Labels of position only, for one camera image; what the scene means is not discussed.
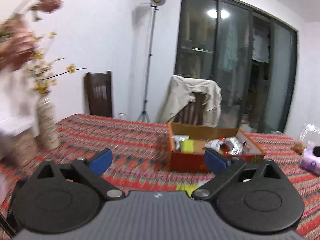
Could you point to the light stand with round lamp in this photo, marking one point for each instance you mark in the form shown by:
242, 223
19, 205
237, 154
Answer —
150, 55

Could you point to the hanging light blue garment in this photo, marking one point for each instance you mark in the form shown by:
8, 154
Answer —
231, 51

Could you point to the red cardboard box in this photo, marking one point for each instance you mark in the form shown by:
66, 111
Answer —
190, 161

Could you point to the jacket-covered wooden chair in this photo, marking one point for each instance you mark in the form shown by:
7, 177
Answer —
193, 111

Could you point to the hanging white shirt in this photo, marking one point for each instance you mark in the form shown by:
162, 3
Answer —
261, 47

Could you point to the beige jacket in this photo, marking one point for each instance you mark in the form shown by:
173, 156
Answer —
180, 97

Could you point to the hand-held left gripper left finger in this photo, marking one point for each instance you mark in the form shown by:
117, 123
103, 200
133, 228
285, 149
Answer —
101, 160

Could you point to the clear plastic bag of snacks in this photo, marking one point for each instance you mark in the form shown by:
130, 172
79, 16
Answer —
308, 135

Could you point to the tan woven basket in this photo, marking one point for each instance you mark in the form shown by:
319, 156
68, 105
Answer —
23, 150

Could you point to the beige woven vase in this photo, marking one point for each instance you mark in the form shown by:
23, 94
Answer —
48, 125

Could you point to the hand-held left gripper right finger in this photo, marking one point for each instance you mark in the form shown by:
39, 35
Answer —
213, 160

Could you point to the pile of silver snack packets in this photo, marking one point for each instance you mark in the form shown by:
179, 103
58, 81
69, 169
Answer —
231, 146

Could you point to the dark framed sliding glass door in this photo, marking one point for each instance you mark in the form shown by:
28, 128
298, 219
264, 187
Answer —
200, 30

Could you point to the white object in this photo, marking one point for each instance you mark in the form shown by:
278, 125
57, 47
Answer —
15, 126

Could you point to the purple tissue pack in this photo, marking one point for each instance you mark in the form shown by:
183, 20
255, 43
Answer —
310, 160

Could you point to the dark wooden chair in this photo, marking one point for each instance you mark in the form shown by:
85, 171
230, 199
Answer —
100, 95

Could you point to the yellow flower branches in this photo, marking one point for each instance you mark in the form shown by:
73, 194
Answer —
42, 80

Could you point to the pink dried flowers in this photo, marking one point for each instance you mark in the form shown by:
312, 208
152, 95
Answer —
17, 45

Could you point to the yellow-green snack packet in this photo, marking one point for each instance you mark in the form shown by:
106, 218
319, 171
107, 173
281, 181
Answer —
187, 146
186, 187

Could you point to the red patterned tablecloth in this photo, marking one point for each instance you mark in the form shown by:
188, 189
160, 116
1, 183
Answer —
140, 142

